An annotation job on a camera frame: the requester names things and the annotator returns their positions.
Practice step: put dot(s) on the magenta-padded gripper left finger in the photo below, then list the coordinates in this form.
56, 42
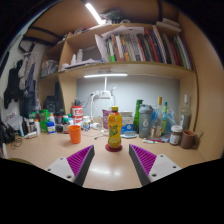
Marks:
75, 163

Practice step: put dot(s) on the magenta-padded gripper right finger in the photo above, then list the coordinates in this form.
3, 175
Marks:
151, 165

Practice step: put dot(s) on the yellow drink bottle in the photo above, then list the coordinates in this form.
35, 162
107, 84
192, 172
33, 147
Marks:
114, 130

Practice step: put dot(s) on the white marker pen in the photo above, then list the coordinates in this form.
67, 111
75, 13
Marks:
149, 141

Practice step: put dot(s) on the red pen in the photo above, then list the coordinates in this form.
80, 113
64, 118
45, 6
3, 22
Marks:
160, 140

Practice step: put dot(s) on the orange plastic cup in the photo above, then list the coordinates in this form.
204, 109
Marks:
74, 135

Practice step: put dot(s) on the brown jar with white lid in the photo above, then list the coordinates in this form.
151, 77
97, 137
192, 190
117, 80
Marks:
176, 136

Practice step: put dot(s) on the flat round red coaster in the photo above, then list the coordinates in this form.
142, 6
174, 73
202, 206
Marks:
114, 150

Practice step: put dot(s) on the white pill bottle blue label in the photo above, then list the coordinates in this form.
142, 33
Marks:
86, 124

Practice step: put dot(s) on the grey shaker bottle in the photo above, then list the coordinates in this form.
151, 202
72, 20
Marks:
145, 123

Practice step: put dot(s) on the white power adapter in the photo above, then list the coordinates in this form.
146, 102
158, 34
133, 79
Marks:
95, 126

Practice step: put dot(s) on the small blue and white bottle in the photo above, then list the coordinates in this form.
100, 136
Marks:
51, 126

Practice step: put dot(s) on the brown ceramic mug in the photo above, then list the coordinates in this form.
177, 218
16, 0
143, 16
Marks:
188, 140

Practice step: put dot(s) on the clear bottle with green cap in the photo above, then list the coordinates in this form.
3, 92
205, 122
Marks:
164, 120

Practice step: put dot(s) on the red and white can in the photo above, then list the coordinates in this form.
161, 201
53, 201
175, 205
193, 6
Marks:
77, 114

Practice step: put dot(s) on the clear blue plastic bag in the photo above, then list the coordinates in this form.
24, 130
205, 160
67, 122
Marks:
171, 118

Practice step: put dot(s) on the clear bottle with gold cap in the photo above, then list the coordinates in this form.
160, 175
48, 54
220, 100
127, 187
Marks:
158, 113

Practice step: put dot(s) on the green plastic bottle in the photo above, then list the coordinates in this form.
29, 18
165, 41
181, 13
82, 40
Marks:
43, 118

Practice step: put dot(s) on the tall green packet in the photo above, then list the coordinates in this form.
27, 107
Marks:
137, 111

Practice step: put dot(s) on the clear glass bottle white cap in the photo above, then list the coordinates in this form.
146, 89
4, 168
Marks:
185, 116

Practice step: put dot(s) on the white under-shelf light bar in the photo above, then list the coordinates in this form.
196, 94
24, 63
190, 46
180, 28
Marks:
105, 75

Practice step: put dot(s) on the hanging dark clothes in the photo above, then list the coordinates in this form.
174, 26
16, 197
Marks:
13, 83

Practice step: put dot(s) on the ceiling light strip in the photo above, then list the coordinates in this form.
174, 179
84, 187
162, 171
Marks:
95, 13

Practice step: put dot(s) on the white wall power outlet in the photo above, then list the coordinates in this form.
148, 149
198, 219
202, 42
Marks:
104, 95

